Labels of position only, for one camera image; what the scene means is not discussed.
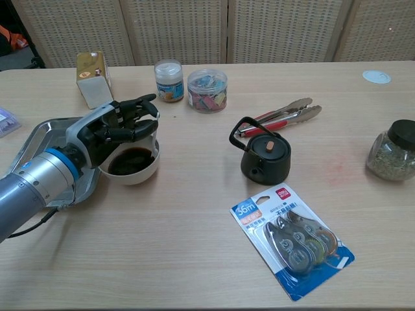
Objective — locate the small clear purple plastic box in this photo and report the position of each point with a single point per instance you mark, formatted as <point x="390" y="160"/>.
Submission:
<point x="8" y="124"/>

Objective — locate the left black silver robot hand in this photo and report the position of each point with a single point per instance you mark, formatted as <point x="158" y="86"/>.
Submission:
<point x="87" y="129"/>

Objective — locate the cup of dark liquid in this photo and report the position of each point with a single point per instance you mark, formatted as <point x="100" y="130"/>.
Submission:
<point x="136" y="176"/>

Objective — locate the white round lid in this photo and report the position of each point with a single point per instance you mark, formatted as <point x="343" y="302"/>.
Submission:
<point x="376" y="76"/>

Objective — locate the clear jar of binder clips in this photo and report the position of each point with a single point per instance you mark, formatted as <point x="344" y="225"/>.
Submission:
<point x="207" y="94"/>

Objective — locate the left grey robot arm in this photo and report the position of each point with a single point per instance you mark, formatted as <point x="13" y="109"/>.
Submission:
<point x="32" y="184"/>

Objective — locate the woven bamboo folding screen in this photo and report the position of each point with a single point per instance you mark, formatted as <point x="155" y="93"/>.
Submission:
<point x="181" y="29"/>

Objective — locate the stainless steel rectangular tray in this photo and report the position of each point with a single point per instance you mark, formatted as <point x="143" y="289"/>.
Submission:
<point x="48" y="128"/>

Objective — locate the gold carton box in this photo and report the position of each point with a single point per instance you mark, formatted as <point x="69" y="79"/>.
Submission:
<point x="94" y="87"/>

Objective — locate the blue correction tape blister pack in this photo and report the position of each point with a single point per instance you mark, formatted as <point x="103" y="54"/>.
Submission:
<point x="291" y="239"/>

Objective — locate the small jar with blue label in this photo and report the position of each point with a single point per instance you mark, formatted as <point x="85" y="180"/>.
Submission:
<point x="168" y="81"/>

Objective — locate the orange fabric item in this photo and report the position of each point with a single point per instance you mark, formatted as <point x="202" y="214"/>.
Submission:
<point x="13" y="40"/>

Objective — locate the black cast iron teapot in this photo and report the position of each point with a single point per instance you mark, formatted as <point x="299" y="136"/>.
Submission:
<point x="266" y="158"/>

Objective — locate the glass herb jar black lid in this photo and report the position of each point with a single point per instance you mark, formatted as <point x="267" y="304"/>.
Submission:
<point x="392" y="158"/>

